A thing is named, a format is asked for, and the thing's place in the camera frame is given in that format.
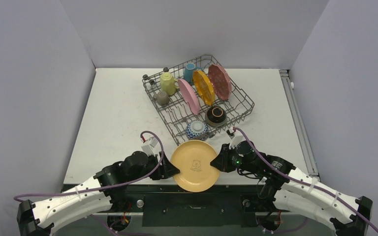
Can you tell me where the grey wire dish rack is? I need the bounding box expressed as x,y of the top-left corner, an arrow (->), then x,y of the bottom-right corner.
142,54 -> 255,145

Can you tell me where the small grey cup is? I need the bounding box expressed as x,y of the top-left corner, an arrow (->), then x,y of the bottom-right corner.
154,91 -> 170,106

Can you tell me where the purple cable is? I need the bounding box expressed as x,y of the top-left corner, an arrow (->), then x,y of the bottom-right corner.
233,127 -> 378,236
13,131 -> 165,236

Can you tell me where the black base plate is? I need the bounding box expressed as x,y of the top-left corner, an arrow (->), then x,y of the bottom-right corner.
62,184 -> 292,229

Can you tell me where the red patterned bowl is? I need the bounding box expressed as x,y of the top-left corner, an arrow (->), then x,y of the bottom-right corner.
185,120 -> 209,141

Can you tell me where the pale yellow bear plate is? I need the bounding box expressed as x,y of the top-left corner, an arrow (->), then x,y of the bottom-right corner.
170,140 -> 220,192

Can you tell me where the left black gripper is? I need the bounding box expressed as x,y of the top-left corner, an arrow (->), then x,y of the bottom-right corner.
128,151 -> 180,183

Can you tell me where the black patterned bowl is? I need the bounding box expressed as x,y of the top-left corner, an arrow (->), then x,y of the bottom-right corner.
205,106 -> 227,127

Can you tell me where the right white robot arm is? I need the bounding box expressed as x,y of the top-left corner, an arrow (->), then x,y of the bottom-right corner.
210,141 -> 373,236

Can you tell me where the pink dotted plate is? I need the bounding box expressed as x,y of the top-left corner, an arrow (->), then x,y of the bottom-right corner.
208,64 -> 232,100

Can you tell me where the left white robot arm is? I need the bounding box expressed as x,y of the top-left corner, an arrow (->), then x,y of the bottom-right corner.
17,151 -> 180,236

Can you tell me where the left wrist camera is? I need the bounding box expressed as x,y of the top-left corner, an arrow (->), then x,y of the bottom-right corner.
141,137 -> 158,156

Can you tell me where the blue floral mug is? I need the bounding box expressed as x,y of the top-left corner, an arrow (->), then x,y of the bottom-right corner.
184,62 -> 203,85

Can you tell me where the pale yellow mug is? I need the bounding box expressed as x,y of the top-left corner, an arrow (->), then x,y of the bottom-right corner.
160,72 -> 179,96

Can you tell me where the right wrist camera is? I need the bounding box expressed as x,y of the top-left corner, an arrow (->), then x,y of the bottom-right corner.
226,127 -> 245,149

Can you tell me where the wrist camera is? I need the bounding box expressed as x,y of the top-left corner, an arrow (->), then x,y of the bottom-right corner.
141,137 -> 158,156
226,127 -> 245,149

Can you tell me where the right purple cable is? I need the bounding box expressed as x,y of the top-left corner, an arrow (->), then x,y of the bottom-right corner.
233,127 -> 378,236

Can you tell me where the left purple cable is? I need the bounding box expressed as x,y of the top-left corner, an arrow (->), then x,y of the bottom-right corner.
13,131 -> 165,236

